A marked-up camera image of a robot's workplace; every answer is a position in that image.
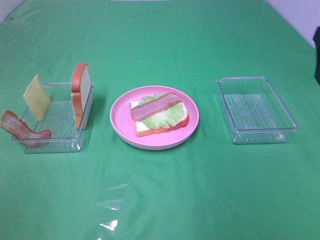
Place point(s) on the green lettuce leaf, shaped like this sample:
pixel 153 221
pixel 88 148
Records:
pixel 158 113

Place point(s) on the bacon strip from tray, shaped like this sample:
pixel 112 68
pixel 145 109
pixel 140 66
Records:
pixel 162 103

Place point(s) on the white bread slice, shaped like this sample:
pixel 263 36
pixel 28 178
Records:
pixel 175 117

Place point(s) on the yellow cheese slice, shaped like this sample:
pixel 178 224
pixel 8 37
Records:
pixel 36 98

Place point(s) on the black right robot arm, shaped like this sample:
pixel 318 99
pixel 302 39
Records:
pixel 316 40

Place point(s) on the pink round plate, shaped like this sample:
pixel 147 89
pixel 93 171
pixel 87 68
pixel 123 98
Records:
pixel 121 120

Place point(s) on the green tablecloth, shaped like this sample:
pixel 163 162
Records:
pixel 204 189

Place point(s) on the upright bread slice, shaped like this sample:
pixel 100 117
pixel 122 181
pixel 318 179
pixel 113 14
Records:
pixel 80 89

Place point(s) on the clear right plastic tray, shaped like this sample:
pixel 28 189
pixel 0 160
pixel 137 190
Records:
pixel 253 111

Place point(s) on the clear plastic tray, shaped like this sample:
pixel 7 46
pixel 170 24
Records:
pixel 59 118
pixel 253 111

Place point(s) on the clear plastic wrap sheet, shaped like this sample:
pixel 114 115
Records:
pixel 108 206

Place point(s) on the clear left plastic tray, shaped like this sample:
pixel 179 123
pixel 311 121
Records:
pixel 59 118

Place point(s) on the bacon strip on left tray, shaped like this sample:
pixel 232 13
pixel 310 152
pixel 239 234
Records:
pixel 11 123

